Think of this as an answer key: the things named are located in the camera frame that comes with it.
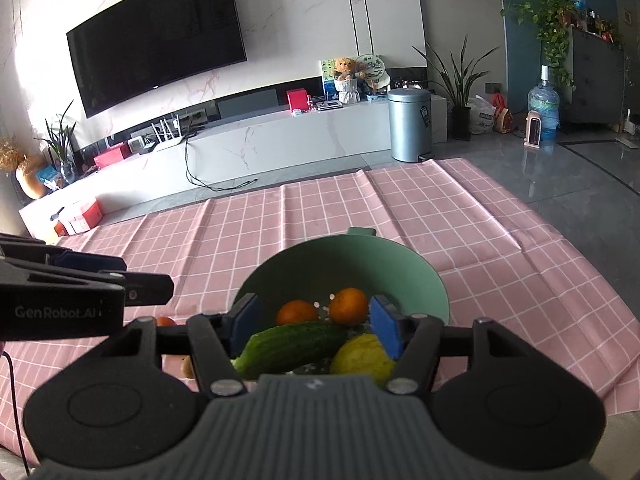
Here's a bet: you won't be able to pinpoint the black flat television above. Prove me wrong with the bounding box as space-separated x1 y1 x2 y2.
66 0 248 119

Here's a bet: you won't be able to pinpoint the black power cable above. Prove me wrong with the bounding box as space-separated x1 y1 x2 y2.
184 134 259 191

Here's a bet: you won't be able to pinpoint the pink checkered tablecloth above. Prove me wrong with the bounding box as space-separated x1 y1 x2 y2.
0 157 640 467

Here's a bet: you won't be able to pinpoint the green plastic bowl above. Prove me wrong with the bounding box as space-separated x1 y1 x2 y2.
231 227 451 377

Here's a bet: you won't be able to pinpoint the yellow lemon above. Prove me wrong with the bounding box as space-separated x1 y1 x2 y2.
330 332 399 387

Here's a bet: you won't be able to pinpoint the white marble tv console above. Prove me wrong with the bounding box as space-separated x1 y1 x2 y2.
19 94 397 242

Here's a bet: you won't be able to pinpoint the white plastic bag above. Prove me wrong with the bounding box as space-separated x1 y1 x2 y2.
469 95 499 135

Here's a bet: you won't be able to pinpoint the round painted fan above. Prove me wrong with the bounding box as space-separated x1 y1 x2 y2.
355 54 389 93

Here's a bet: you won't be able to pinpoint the brown teddy bear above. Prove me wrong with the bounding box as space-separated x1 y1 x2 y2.
332 57 369 82

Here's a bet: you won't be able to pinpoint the potted plant in black pot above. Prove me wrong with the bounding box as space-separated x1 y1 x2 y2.
412 35 502 142

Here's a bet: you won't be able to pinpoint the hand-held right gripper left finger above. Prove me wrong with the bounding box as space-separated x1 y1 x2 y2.
102 292 261 396

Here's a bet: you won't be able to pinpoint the orange ceramic vase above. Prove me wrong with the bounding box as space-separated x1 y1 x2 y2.
15 155 52 200

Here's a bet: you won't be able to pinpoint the red gift bag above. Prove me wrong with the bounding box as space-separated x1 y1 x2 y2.
492 92 514 134

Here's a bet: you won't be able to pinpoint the dried yellow flowers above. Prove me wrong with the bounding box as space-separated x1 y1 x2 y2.
0 137 27 172

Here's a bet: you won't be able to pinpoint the white router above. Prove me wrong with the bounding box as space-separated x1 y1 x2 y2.
149 115 189 154

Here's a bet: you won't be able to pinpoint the blue water jug with pump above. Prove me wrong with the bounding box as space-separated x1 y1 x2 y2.
528 64 561 142

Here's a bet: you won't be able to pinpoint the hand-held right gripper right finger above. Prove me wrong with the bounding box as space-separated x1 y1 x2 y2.
369 294 531 395

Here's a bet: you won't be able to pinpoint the grey drawer cabinet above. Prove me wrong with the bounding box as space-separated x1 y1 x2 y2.
567 24 629 127

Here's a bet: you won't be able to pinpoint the red and white carton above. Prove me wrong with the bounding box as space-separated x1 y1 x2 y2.
53 198 105 237

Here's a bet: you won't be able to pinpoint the trailing ivy plant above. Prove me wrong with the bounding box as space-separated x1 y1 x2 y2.
501 0 577 92

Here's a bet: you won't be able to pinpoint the thin black cable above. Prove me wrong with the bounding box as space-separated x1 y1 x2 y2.
0 351 32 477

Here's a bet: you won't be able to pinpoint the grey pedal trash bin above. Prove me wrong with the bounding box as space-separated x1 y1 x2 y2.
387 87 434 163

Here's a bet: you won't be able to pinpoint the small pink heater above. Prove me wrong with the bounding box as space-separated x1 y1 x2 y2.
523 110 545 149

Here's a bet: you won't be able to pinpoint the flat red box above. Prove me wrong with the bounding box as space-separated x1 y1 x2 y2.
93 142 131 170

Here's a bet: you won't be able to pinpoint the plant in glass vase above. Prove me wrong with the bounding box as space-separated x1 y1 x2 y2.
34 100 79 187

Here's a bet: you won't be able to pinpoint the green cucumber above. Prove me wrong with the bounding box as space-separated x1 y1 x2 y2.
232 322 352 381

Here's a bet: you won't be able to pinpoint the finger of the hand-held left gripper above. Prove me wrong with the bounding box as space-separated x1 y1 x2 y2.
123 273 175 307
47 251 127 274

